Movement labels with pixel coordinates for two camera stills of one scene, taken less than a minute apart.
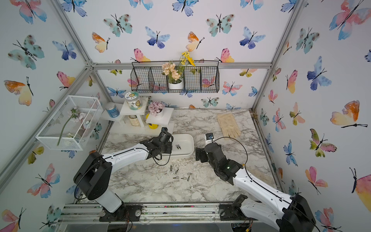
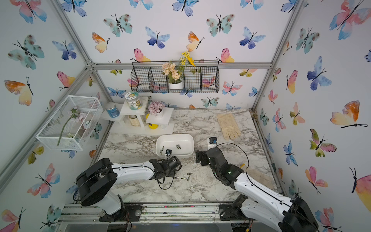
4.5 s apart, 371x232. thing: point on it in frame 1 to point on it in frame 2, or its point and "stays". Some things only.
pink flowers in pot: (156, 108) stays
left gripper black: (170, 146) to (173, 174)
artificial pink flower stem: (77, 115) stays
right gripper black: (202, 151) stays
